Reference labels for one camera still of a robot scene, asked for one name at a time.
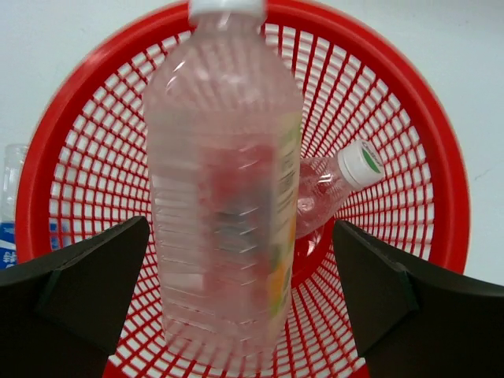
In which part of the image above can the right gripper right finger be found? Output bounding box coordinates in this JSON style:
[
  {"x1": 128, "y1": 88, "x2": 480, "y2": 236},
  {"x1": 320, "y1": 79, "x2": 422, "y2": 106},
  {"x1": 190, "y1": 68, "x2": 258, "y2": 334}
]
[{"x1": 332, "y1": 220, "x2": 503, "y2": 377}]

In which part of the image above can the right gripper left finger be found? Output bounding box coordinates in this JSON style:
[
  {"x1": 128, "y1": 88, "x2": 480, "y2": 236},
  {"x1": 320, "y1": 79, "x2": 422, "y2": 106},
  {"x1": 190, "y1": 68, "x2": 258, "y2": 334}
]
[{"x1": 1, "y1": 217, "x2": 150, "y2": 377}]

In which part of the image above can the green label clear bottle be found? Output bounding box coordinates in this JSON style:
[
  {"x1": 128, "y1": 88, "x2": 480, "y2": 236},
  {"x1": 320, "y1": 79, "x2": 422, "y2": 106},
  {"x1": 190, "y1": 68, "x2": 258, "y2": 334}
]
[{"x1": 296, "y1": 139, "x2": 384, "y2": 239}]

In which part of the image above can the blue label clear bottle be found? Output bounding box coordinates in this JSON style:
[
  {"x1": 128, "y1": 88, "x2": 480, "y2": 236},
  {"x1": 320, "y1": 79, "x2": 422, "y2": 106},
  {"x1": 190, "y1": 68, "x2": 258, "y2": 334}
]
[{"x1": 1, "y1": 144, "x2": 28, "y2": 270}]

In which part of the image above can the square clear plastic bottle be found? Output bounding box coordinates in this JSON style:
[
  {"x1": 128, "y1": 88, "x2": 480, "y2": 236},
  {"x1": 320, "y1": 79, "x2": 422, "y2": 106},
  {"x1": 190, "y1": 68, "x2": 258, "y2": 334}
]
[{"x1": 143, "y1": 1, "x2": 303, "y2": 371}]

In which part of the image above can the red mesh plastic bin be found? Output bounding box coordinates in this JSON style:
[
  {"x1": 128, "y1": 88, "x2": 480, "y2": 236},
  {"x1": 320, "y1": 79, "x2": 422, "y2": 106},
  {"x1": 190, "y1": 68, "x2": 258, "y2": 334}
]
[{"x1": 16, "y1": 1, "x2": 470, "y2": 377}]

